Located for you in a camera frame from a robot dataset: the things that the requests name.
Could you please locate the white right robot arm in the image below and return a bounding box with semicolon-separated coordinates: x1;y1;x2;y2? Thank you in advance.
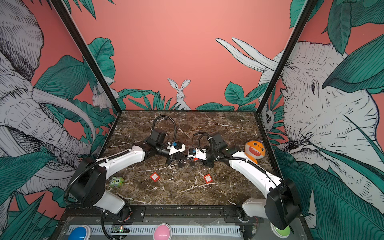
197;132;302;230

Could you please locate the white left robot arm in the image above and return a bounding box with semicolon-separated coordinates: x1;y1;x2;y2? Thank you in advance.
63;129;186;221

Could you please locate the orange shark plush toy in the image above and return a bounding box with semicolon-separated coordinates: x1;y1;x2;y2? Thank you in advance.
244;141;266;164

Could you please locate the pink push button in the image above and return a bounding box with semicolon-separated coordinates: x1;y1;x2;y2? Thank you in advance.
153;224;172;240

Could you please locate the green push button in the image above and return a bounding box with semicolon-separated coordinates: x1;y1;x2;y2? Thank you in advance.
270;223;291;239

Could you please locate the blue push button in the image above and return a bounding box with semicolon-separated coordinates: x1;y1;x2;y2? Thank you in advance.
68;225;92;240

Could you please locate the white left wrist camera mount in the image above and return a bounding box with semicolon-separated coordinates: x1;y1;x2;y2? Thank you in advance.
168;142;186;156

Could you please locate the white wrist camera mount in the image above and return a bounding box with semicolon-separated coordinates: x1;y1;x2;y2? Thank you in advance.
187;148;206;161
168;142;186;156

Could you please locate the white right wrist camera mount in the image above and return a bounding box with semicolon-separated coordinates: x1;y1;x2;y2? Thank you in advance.
187;148;206;161

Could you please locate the black corrugated cable right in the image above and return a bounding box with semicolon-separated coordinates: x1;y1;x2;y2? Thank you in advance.
192;131;212;151

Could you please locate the black corrugated cable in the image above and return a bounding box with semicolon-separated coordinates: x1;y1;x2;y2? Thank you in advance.
192;131;212;151
152;114;178;143

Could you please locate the black corrugated cable left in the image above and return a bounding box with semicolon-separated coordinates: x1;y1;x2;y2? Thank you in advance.
152;114;178;143

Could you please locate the white slotted cable duct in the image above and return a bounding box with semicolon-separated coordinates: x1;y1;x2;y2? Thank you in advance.
105;225;242;238

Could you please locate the black corner frame post right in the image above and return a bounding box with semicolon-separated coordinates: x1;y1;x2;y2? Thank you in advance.
256;0;318;116

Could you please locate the black corner frame post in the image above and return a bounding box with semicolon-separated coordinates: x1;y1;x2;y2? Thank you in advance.
256;0;318;116
50;0;122;115

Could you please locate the black corner frame post left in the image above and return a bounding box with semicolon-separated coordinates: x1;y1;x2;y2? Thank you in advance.
50;0;122;115

